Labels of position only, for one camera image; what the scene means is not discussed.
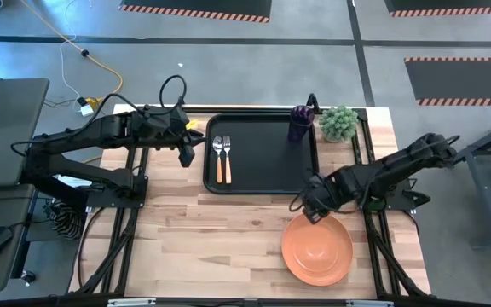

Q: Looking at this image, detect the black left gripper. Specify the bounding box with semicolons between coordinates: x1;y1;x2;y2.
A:
159;106;206;169

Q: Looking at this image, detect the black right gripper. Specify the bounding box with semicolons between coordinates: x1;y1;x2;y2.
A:
301;170;351;226

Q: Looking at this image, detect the spoon with orange handle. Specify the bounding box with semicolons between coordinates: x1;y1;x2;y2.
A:
211;136;224;185

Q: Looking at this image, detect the orange round plate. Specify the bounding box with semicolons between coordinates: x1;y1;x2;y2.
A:
280;211;355;287

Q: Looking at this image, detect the fork with orange handle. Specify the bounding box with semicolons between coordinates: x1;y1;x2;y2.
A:
222;135;233;185

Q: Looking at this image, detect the purple ribbed cup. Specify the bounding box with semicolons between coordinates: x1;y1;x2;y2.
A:
286;105;316;144

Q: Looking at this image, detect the black rectangular serving tray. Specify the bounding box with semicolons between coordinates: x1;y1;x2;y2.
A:
202;113;321;196

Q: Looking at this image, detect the green artificial succulent plant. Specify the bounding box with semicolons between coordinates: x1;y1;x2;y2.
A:
318;105;360;144

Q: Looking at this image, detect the white paper sheet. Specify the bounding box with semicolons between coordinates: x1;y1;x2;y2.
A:
57;174;90;188

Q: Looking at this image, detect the zebra striped cloth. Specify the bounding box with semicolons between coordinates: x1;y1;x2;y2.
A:
47;199;87;240

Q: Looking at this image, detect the black striped-edge floor mat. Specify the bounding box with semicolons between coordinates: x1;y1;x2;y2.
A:
403;56;491;107
384;0;491;18
119;0;274;24

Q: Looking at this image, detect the dark grey metal stand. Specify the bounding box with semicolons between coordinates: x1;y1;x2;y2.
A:
456;111;491;251

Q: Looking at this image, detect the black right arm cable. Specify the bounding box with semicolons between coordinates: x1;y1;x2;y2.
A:
288;134;462;215

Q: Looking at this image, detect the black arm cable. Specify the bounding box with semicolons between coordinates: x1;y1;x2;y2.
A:
9;73;188;159
288;134;462;215

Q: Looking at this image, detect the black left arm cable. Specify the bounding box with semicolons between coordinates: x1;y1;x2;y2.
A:
9;73;188;159

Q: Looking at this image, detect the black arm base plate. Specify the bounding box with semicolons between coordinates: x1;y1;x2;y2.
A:
362;178;419;213
84;174;149;210

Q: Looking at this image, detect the grey metal bracket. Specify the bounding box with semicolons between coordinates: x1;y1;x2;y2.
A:
107;298;157;307
346;300;395;307

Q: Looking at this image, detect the black aluminium table frame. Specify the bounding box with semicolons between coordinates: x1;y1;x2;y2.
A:
68;104;432;307

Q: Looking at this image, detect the white floor cable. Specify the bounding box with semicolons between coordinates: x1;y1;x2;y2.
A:
59;0;93;101

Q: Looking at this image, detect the yellow floor cable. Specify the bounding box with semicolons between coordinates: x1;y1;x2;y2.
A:
18;0;124;106

